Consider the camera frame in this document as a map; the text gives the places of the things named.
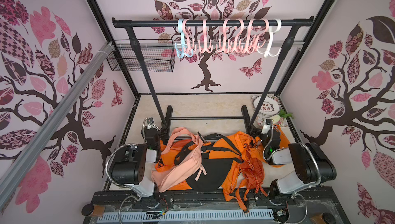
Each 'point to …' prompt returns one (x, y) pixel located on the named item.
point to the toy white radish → (276, 118)
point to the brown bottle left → (89, 209)
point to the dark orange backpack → (246, 172)
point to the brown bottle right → (324, 218)
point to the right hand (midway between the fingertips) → (260, 124)
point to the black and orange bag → (215, 165)
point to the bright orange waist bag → (273, 153)
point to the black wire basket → (159, 55)
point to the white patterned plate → (271, 106)
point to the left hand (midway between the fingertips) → (155, 126)
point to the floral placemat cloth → (264, 119)
